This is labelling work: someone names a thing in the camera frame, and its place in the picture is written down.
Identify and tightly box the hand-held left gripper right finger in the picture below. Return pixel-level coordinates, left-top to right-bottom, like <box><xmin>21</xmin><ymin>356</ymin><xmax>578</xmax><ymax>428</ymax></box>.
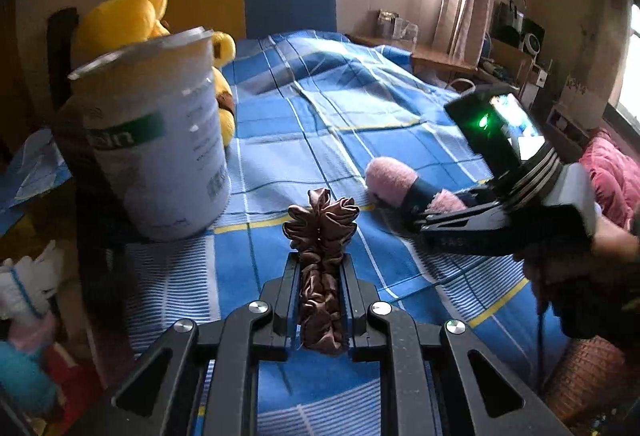
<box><xmin>340</xmin><ymin>255</ymin><xmax>572</xmax><ymax>436</ymax></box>

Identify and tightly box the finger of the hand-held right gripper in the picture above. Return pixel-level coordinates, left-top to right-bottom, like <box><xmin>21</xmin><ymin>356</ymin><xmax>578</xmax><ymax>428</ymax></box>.
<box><xmin>413</xmin><ymin>201</ymin><xmax>507</xmax><ymax>228</ymax></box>
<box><xmin>419</xmin><ymin>210</ymin><xmax>588</xmax><ymax>260</ymax></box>

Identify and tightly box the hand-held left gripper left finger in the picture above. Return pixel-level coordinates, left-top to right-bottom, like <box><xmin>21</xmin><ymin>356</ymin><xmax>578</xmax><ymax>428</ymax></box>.
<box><xmin>106</xmin><ymin>252</ymin><xmax>304</xmax><ymax>436</ymax></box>

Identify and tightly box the brown satin scrunchie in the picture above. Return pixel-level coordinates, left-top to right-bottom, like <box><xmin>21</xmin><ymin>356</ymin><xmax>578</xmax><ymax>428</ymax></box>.
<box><xmin>281</xmin><ymin>187</ymin><xmax>359</xmax><ymax>358</ymax></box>

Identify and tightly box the pink fuzzy sock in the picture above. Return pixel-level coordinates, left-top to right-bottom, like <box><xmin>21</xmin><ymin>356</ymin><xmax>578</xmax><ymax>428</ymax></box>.
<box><xmin>364</xmin><ymin>156</ymin><xmax>471</xmax><ymax>220</ymax></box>

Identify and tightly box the cardboard box with yellow lining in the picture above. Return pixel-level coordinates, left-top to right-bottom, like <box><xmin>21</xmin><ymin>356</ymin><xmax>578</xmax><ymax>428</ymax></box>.
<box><xmin>0</xmin><ymin>105</ymin><xmax>139</xmax><ymax>436</ymax></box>

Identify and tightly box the red sock with white trim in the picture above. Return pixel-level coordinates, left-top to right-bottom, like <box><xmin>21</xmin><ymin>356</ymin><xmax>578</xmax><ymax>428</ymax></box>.
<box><xmin>46</xmin><ymin>340</ymin><xmax>104</xmax><ymax>423</ymax></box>

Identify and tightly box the grey striped knitted sock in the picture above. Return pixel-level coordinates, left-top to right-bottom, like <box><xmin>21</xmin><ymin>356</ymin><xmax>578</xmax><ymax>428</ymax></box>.
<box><xmin>0</xmin><ymin>239</ymin><xmax>66</xmax><ymax>322</ymax></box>

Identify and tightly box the light pink sock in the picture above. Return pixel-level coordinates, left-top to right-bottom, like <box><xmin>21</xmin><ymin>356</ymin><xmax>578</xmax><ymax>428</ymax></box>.
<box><xmin>0</xmin><ymin>313</ymin><xmax>59</xmax><ymax>355</ymax></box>

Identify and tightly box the person's right forearm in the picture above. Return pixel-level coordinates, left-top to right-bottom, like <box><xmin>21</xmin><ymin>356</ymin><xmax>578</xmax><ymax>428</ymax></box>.
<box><xmin>526</xmin><ymin>256</ymin><xmax>640</xmax><ymax>353</ymax></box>

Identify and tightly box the person's right hand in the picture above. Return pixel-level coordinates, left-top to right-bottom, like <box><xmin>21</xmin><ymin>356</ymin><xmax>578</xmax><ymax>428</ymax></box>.
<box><xmin>514</xmin><ymin>214</ymin><xmax>640</xmax><ymax>268</ymax></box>

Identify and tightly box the white cabinet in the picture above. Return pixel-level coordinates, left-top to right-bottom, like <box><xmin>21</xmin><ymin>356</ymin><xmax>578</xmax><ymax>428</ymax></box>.
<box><xmin>519</xmin><ymin>60</ymin><xmax>554</xmax><ymax>110</ymax></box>

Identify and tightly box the dark open shelf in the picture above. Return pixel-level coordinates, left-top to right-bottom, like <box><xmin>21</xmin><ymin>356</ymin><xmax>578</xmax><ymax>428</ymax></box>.
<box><xmin>544</xmin><ymin>75</ymin><xmax>602</xmax><ymax>158</ymax></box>

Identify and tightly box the small white fan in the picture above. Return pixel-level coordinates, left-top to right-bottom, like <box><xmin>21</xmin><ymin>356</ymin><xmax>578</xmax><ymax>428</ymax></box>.
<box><xmin>520</xmin><ymin>31</ymin><xmax>546</xmax><ymax>55</ymax></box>

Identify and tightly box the pink quilt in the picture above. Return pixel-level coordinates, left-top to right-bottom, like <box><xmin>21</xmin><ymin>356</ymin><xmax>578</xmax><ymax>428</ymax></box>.
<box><xmin>578</xmin><ymin>128</ymin><xmax>640</xmax><ymax>230</ymax></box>

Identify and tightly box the wooden desk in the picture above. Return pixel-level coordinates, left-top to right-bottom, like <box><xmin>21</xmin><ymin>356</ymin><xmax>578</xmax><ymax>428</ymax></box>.
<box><xmin>346</xmin><ymin>31</ymin><xmax>479</xmax><ymax>80</ymax></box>

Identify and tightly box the black monitor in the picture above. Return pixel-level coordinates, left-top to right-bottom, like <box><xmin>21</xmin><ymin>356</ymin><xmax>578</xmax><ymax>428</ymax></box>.
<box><xmin>491</xmin><ymin>0</ymin><xmax>547</xmax><ymax>54</ymax></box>

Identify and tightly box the side window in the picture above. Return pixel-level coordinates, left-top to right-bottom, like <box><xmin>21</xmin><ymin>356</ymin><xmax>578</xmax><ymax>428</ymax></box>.
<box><xmin>616</xmin><ymin>0</ymin><xmax>640</xmax><ymax>118</ymax></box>

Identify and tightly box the small patterned box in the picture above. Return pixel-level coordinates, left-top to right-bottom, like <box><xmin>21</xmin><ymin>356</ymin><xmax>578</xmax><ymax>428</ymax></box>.
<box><xmin>377</xmin><ymin>9</ymin><xmax>402</xmax><ymax>40</ymax></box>

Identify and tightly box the wicker chair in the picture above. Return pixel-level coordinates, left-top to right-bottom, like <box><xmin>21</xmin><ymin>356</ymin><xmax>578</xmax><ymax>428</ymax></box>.
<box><xmin>541</xmin><ymin>332</ymin><xmax>640</xmax><ymax>430</ymax></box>

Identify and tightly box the large metal can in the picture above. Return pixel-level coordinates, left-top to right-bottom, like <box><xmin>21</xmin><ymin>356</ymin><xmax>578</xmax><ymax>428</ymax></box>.
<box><xmin>66</xmin><ymin>26</ymin><xmax>232</xmax><ymax>243</ymax></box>

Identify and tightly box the yellow plush bear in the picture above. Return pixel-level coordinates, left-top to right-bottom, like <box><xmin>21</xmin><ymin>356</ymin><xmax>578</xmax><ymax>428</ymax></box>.
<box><xmin>74</xmin><ymin>0</ymin><xmax>237</xmax><ymax>148</ymax></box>

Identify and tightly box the dark upright panel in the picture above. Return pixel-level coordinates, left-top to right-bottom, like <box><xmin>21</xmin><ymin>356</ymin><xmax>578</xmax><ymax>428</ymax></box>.
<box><xmin>46</xmin><ymin>6</ymin><xmax>81</xmax><ymax>108</ymax></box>

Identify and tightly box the wooden wardrobe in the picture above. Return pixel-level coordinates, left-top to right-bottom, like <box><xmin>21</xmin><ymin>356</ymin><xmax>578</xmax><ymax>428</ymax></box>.
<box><xmin>0</xmin><ymin>0</ymin><xmax>53</xmax><ymax>157</ymax></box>

